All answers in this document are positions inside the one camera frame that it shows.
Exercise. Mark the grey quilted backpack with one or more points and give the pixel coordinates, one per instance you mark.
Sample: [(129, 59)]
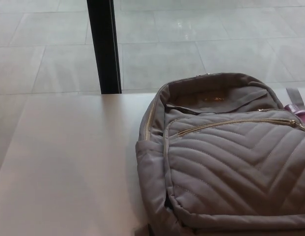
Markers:
[(223, 157)]

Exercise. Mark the black window frame post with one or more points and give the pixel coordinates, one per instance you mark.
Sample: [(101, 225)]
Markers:
[(104, 49)]

